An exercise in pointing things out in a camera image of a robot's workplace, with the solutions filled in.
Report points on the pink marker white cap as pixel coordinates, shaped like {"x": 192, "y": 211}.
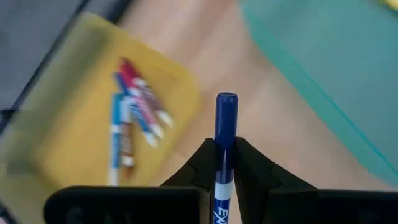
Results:
{"x": 149, "y": 115}

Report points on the green translucent bin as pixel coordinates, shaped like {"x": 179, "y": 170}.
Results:
{"x": 342, "y": 62}

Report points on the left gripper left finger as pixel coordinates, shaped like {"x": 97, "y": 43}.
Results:
{"x": 155, "y": 205}

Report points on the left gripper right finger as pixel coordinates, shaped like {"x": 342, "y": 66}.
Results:
{"x": 295, "y": 205}

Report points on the yellow translucent bin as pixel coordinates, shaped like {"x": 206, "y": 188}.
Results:
{"x": 77, "y": 124}

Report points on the blue capped white marker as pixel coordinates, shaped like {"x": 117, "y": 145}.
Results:
{"x": 226, "y": 118}

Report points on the black aluminium table frame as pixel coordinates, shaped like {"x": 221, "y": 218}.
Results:
{"x": 46, "y": 59}

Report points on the dark red capped marker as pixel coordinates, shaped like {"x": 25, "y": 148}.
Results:
{"x": 158, "y": 107}

